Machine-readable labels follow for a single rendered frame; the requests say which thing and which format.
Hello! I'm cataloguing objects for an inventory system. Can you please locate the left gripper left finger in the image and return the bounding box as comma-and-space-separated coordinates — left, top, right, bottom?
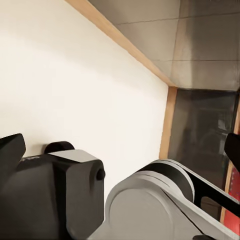
0, 133, 26, 193

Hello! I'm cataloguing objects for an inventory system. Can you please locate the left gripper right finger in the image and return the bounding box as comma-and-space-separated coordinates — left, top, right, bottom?
223, 133, 240, 173

